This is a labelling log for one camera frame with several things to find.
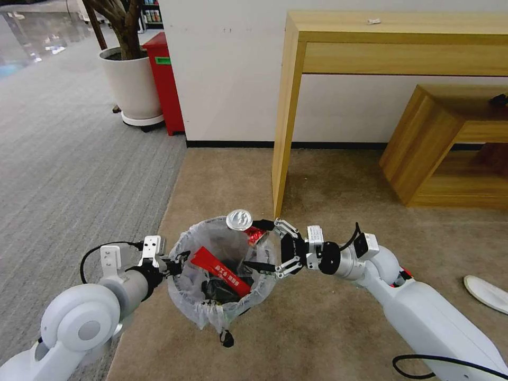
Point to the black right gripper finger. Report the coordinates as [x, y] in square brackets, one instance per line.
[285, 268]
[283, 228]

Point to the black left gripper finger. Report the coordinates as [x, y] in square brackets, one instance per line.
[174, 270]
[176, 258]

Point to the clear plastic bin liner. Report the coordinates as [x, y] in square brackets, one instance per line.
[186, 293]

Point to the red drink can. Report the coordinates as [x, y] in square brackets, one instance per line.
[240, 220]

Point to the round trash bin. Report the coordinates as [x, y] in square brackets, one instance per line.
[234, 258]

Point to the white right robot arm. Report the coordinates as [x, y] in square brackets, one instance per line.
[428, 313]

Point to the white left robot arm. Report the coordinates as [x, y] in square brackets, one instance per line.
[75, 317]

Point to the black crumpled trash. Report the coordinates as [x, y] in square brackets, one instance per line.
[218, 289]

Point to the red printed packet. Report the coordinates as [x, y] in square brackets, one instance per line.
[220, 272]

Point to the beige rug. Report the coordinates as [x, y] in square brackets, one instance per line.
[325, 317]

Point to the white wheeled pot base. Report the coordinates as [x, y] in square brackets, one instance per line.
[145, 121]

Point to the low wooden shelf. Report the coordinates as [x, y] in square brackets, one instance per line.
[420, 143]

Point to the red cabinet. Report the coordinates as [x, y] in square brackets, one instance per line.
[168, 91]

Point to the white plant pot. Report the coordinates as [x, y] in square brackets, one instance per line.
[133, 87]

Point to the white slipper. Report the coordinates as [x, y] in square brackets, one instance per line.
[486, 293]

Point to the green label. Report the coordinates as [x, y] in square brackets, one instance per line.
[162, 60]

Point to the tall light wooden table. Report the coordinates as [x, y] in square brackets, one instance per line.
[377, 43]

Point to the small white crumpled paper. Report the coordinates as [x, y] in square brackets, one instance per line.
[373, 21]

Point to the brown tree trunk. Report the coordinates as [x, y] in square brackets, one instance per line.
[127, 31]

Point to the shelf with bottles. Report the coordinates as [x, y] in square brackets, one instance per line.
[152, 14]

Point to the small dark object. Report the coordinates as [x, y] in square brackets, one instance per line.
[499, 100]

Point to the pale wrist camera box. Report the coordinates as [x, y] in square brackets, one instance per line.
[152, 246]
[315, 238]

